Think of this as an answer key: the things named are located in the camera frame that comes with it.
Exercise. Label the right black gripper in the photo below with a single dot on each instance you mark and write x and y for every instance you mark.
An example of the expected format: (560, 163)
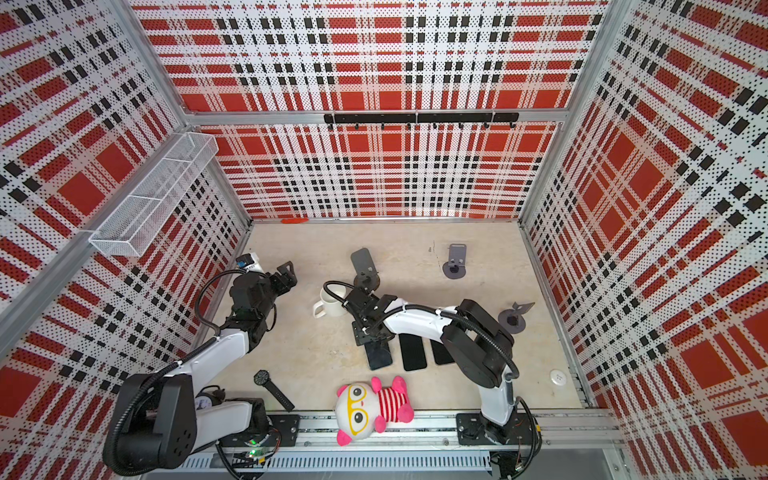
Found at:
(360, 335)

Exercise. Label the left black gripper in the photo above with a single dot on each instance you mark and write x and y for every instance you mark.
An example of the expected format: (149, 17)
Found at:
(289, 278)

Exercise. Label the black smartphone green edge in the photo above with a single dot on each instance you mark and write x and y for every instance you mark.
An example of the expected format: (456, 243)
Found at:
(378, 355)

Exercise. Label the wooden base phone stand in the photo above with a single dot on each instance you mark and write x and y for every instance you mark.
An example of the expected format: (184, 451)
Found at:
(366, 274)

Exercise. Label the grey phone stand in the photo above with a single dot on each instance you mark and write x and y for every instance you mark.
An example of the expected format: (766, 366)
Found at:
(455, 267)
(512, 319)

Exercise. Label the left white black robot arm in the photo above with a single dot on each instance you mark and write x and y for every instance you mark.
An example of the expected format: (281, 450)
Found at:
(156, 423)

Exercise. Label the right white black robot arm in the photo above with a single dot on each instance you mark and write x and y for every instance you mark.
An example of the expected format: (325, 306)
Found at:
(478, 345)

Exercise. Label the white ceramic mug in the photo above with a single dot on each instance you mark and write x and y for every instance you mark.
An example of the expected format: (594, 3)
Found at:
(330, 303)

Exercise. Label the pink white plush toy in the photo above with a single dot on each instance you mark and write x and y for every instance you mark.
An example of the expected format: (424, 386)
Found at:
(362, 409)

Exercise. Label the black wristwatch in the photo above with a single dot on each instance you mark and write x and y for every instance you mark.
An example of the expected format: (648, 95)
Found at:
(263, 379)

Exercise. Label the small analog clock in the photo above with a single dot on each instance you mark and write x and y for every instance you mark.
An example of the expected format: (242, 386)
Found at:
(203, 401)

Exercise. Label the white round puck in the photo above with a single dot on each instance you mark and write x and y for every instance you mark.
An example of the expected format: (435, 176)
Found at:
(558, 377)

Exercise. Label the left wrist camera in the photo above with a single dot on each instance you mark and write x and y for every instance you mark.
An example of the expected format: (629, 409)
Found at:
(249, 262)

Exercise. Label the white wire mesh basket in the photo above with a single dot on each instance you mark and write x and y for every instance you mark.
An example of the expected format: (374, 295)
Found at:
(137, 220)

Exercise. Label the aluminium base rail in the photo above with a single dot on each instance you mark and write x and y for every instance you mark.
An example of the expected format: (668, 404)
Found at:
(574, 444)

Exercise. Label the black wall hook rail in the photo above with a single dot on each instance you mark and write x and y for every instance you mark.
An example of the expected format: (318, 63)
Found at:
(482, 118)

